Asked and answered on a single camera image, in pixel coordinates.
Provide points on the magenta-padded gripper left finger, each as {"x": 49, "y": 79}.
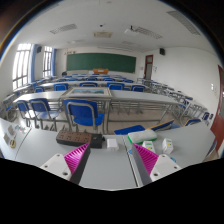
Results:
{"x": 76, "y": 159}

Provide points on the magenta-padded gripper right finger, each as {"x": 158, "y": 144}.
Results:
{"x": 146, "y": 159}

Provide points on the small white green-print box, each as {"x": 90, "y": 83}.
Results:
{"x": 149, "y": 146}

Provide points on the brown-faced power strip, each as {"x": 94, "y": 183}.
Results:
{"x": 73, "y": 137}

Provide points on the white green-edged cloth pack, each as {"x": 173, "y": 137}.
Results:
{"x": 142, "y": 136}

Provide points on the blue chair seat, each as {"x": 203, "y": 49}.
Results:
{"x": 130, "y": 130}

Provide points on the blue wooden-edged chair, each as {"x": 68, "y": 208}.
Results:
{"x": 163, "y": 125}

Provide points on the long grey desk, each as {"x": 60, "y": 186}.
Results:
{"x": 140, "y": 96}

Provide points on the stickers and papers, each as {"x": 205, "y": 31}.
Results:
{"x": 11, "y": 136}

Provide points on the grey framed picture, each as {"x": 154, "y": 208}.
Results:
{"x": 88, "y": 91}

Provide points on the group of blue chairs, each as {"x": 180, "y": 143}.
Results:
{"x": 88, "y": 84}

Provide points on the dark red door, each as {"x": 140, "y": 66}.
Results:
{"x": 218, "y": 126}

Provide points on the red-brown door with window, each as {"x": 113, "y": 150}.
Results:
{"x": 148, "y": 68}

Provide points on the orange wooden lectern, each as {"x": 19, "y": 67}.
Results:
{"x": 100, "y": 71}

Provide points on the green chalkboard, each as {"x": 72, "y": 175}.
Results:
{"x": 101, "y": 62}

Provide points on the narrow bright window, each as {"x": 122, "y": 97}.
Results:
{"x": 47, "y": 61}

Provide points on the large bright window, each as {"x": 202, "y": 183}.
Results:
{"x": 21, "y": 66}

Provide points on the ceiling air conditioner panel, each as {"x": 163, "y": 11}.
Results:
{"x": 102, "y": 34}

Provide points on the white ceiling projector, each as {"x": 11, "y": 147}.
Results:
{"x": 131, "y": 31}

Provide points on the group of ceiling lights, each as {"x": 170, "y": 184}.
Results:
{"x": 63, "y": 28}

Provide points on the blue metal-frame chair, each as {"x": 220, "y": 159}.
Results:
{"x": 22, "y": 106}
{"x": 40, "y": 106}
{"x": 81, "y": 111}

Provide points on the black wall speaker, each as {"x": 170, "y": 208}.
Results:
{"x": 38, "y": 49}
{"x": 162, "y": 51}

